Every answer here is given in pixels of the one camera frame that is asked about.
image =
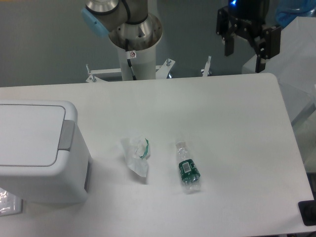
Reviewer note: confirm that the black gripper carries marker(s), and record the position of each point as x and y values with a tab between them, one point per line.
247	20

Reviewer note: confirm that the white trash can lid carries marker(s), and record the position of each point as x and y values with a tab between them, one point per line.
30	134

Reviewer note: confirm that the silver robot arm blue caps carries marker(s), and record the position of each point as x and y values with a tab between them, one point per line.
129	24

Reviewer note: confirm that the white trash can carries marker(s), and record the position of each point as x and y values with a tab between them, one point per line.
63	182

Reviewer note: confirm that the blue water jug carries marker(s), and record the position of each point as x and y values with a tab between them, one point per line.
288	10

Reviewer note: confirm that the clear bottle green label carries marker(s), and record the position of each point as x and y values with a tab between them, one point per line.
188	171

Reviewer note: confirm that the crumpled white plastic wrapper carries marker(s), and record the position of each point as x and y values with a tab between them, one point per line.
136	151

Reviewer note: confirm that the black device at table edge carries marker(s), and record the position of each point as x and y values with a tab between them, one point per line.
308	212

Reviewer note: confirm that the shiny plastic sheet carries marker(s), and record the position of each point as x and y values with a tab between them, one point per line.
9	203

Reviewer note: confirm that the white metal base frame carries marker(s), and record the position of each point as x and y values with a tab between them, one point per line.
162	72

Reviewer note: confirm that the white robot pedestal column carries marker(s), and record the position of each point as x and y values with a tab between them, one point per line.
137	64

